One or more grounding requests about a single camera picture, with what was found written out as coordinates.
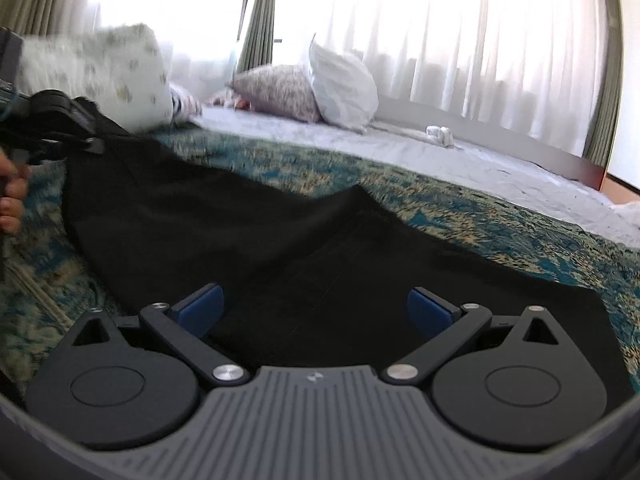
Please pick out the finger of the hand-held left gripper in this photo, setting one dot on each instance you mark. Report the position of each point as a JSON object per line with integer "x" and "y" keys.
{"x": 75, "y": 147}
{"x": 65, "y": 107}

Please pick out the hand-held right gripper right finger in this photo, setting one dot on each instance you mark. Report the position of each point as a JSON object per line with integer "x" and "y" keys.
{"x": 428, "y": 313}

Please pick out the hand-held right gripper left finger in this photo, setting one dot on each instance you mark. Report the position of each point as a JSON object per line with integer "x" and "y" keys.
{"x": 202, "y": 312}

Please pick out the black pants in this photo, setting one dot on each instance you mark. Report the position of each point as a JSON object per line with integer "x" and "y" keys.
{"x": 300, "y": 260}

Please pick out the person's left hand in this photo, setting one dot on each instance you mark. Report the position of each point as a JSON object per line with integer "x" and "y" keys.
{"x": 14, "y": 195}

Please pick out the white floral bolster pillow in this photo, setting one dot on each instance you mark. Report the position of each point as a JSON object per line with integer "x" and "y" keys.
{"x": 110, "y": 75}

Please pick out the blue paisley blanket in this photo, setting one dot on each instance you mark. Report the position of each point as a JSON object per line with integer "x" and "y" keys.
{"x": 500, "y": 220}

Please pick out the small patterned cloth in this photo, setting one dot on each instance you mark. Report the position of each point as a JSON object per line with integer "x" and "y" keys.
{"x": 185, "y": 102}

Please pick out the white sheer curtain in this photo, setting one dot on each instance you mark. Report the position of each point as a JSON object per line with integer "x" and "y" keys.
{"x": 450, "y": 35}
{"x": 170, "y": 15}

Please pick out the white bed sheet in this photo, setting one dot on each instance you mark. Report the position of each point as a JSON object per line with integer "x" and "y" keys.
{"x": 450, "y": 160}

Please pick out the rolled white towel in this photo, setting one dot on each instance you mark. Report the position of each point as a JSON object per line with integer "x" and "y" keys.
{"x": 440, "y": 136}

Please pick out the bed headboard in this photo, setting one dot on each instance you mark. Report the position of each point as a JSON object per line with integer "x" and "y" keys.
{"x": 525, "y": 147}

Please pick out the grey floral pillow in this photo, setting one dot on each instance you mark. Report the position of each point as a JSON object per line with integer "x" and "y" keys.
{"x": 280, "y": 92}

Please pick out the plain white pillow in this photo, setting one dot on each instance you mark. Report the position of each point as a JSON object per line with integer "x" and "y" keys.
{"x": 345, "y": 85}

